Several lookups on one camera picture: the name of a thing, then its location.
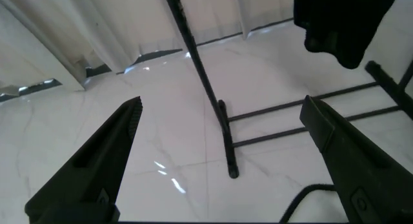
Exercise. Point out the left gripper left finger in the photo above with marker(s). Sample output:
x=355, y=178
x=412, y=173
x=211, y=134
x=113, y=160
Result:
x=90, y=179

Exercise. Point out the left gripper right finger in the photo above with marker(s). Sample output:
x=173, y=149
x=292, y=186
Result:
x=364, y=172

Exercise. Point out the black garment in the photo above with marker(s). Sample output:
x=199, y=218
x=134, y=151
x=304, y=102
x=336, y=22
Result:
x=338, y=24

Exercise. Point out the black clothes rack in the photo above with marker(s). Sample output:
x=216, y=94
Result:
x=197, y=62

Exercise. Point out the white curtain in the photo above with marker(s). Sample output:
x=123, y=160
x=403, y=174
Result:
x=113, y=20

